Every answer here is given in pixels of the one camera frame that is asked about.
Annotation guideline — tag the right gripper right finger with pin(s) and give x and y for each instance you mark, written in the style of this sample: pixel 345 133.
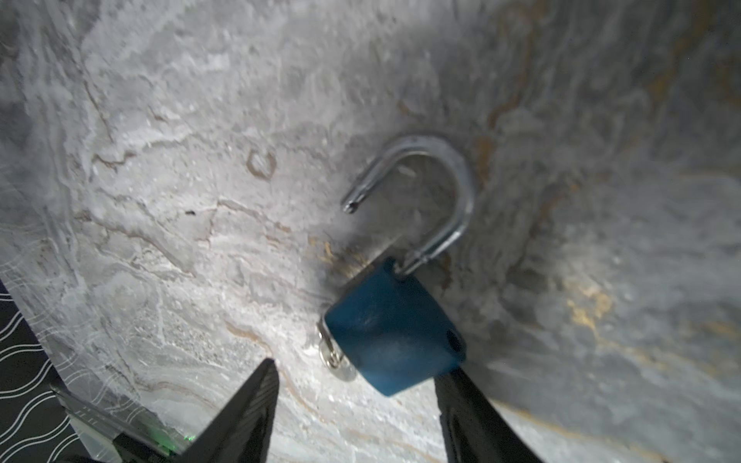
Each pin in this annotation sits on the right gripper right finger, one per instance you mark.
pixel 472 429

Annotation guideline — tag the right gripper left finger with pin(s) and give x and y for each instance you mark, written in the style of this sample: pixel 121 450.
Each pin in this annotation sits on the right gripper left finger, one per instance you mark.
pixel 241 431

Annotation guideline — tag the blue padlock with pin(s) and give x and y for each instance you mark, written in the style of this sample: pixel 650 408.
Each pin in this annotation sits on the blue padlock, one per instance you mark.
pixel 386 326

